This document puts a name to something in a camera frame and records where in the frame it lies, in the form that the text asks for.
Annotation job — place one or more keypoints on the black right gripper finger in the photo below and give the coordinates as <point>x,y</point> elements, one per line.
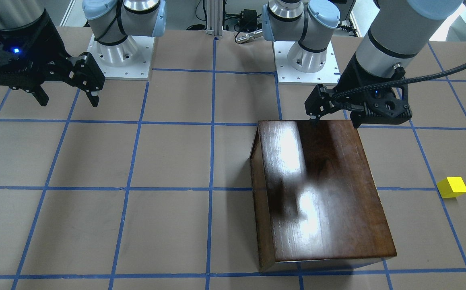
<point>85,74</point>
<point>40,95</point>

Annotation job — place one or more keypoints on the aluminium frame post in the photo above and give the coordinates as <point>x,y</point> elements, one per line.
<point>214,15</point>

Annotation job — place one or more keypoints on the black power adapter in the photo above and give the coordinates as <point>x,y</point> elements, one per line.
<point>247,19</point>

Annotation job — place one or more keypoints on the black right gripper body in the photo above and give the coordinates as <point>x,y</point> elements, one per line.
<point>47,44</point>

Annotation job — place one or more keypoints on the dark wooden drawer cabinet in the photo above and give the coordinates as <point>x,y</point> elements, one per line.
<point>315,199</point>

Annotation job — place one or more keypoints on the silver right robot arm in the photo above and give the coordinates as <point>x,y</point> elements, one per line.
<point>111,21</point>

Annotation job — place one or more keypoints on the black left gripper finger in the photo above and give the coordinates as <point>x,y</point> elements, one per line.
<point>358,118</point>
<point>320,103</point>

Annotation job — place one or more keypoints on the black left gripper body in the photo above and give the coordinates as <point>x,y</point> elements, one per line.
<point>350,77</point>

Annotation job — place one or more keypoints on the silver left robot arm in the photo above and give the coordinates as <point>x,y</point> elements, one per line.
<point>373,86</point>

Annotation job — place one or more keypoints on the silver cylindrical tool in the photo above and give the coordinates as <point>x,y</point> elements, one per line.
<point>248,37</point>

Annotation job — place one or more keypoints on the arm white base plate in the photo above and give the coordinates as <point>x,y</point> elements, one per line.
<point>130,60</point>
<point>296,66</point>

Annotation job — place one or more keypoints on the yellow block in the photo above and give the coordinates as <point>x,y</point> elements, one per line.
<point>451,187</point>

